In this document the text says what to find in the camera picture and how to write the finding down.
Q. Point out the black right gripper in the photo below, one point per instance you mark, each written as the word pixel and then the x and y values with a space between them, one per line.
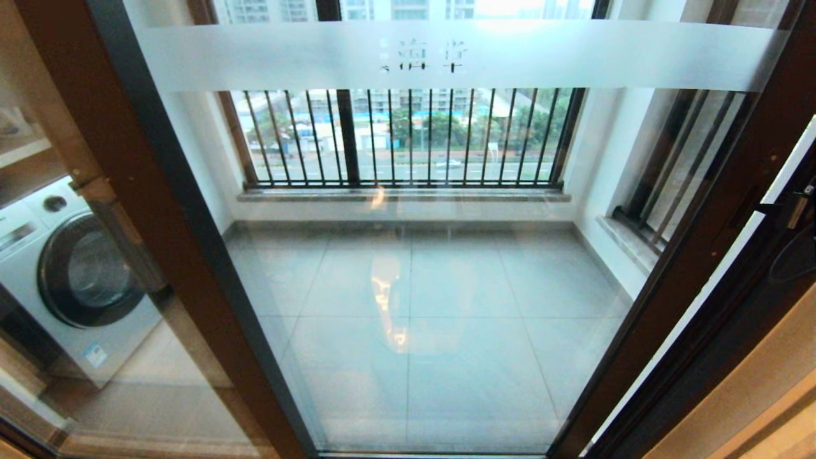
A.
pixel 797 213

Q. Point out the sliding glass door brown frame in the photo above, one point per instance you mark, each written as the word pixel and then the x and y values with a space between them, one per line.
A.
pixel 510 57

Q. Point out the black window guard railing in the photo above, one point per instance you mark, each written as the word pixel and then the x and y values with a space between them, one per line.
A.
pixel 408 185
pixel 637 227

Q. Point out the grey stone window sill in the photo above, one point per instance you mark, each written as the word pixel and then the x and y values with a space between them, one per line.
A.
pixel 401 196
pixel 628 245

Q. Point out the dark brown door jamb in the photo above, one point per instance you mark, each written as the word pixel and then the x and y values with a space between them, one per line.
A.
pixel 695 382

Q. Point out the white front-load washing machine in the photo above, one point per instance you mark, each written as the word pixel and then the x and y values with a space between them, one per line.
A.
pixel 83 271

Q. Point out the light wooden shelf board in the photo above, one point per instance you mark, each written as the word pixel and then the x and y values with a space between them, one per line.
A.
pixel 25 153

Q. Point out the dark window frame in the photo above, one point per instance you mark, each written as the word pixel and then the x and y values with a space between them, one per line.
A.
pixel 663 156
pixel 348 140

